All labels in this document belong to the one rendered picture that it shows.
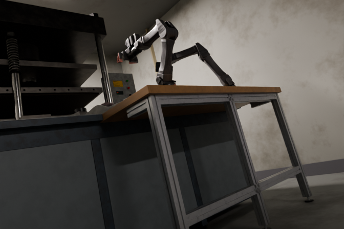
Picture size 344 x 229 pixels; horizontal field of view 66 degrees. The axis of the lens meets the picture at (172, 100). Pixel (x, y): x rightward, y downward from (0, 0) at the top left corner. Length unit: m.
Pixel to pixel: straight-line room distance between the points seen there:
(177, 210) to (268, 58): 2.42
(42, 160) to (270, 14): 2.75
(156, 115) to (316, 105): 2.13
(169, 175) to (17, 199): 0.67
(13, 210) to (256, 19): 2.96
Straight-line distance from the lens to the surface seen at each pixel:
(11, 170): 1.39
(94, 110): 1.70
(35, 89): 2.41
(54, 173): 1.43
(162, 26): 1.51
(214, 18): 3.79
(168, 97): 1.22
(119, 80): 2.80
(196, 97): 1.36
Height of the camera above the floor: 0.45
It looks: 13 degrees up
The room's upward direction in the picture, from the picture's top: 14 degrees counter-clockwise
